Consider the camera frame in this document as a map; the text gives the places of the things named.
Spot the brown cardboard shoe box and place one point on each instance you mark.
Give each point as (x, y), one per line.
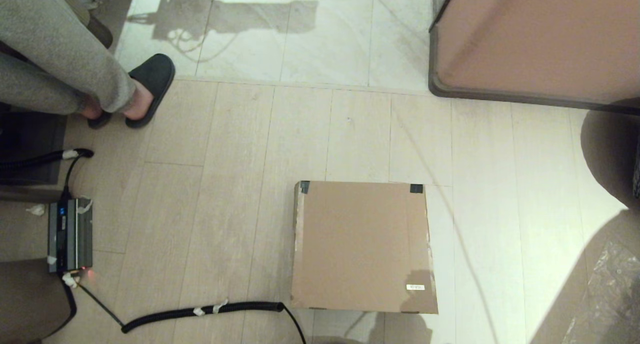
(360, 244)

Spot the white tape scrap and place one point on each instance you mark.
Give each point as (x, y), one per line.
(36, 210)

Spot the grey metal power unit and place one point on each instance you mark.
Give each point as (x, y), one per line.
(70, 234)

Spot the brown rounded base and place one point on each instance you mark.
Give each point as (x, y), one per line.
(30, 299)

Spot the black slipper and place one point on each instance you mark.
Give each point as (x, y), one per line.
(155, 74)
(100, 122)

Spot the clear plastic sheet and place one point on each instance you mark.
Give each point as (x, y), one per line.
(615, 284)

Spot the pink cabinet with grey edge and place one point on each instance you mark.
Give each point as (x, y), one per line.
(540, 34)

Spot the black floor mat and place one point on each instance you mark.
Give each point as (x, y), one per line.
(30, 134)

